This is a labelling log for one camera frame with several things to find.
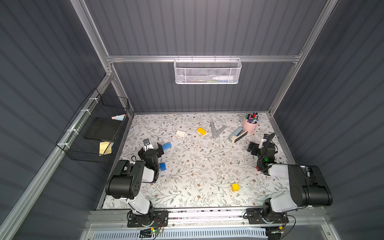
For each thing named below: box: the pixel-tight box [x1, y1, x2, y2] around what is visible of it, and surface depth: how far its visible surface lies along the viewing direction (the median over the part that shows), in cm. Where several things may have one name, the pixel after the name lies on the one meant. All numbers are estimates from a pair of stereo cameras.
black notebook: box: [84, 117, 122, 142], surface depth 75 cm
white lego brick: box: [176, 130, 186, 137], surface depth 108 cm
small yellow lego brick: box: [231, 183, 240, 192], surface depth 82 cm
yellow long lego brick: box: [197, 127, 207, 136], surface depth 110 cm
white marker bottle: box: [212, 75, 234, 81], surface depth 91 cm
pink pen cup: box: [243, 117, 259, 134], surface depth 105 cm
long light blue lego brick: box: [161, 142, 172, 151], surface depth 103 cm
